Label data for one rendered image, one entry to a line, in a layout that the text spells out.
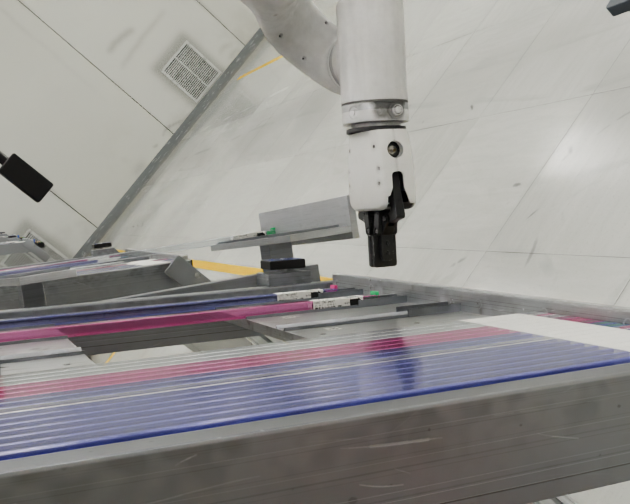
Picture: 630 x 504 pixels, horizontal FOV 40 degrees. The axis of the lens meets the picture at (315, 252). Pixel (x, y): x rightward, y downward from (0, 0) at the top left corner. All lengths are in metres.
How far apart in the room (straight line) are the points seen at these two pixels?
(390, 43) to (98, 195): 7.58
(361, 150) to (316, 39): 0.17
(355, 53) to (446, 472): 0.70
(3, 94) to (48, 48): 0.61
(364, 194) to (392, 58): 0.17
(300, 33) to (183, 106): 7.69
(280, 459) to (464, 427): 0.10
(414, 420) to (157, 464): 0.13
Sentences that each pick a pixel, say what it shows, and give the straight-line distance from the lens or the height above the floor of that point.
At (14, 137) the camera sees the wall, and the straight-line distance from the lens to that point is 8.52.
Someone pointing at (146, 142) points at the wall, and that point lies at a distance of 8.69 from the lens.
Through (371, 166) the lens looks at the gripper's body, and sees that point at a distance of 1.06.
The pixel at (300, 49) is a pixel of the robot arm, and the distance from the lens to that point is 1.15.
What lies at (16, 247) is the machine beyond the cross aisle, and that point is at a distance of 5.38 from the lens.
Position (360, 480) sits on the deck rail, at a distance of 0.43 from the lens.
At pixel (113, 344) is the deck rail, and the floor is 0.91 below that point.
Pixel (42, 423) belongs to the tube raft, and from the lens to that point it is 0.46.
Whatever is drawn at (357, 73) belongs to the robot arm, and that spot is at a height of 0.90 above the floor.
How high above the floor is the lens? 1.14
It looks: 19 degrees down
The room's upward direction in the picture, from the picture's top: 49 degrees counter-clockwise
